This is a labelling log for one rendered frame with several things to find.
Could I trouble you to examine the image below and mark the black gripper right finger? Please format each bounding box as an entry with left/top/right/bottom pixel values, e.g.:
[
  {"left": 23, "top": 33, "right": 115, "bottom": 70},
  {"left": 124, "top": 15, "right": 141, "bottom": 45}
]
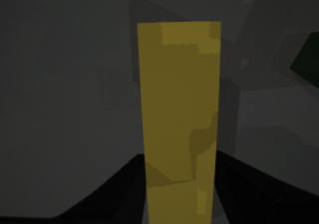
[{"left": 213, "top": 150, "right": 319, "bottom": 224}]

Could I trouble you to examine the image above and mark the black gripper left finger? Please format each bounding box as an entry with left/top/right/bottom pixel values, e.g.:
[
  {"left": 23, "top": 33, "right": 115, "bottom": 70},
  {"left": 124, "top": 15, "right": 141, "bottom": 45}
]
[{"left": 0, "top": 154, "right": 146, "bottom": 224}]

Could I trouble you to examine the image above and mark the yellow bar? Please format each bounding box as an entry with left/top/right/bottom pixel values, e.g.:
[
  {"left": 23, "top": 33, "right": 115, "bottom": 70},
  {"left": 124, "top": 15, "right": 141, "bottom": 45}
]
[{"left": 137, "top": 21, "right": 221, "bottom": 224}]

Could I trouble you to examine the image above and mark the small green cube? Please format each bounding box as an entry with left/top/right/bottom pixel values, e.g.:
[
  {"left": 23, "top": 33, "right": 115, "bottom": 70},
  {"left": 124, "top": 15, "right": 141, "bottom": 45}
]
[{"left": 289, "top": 32, "right": 319, "bottom": 89}]

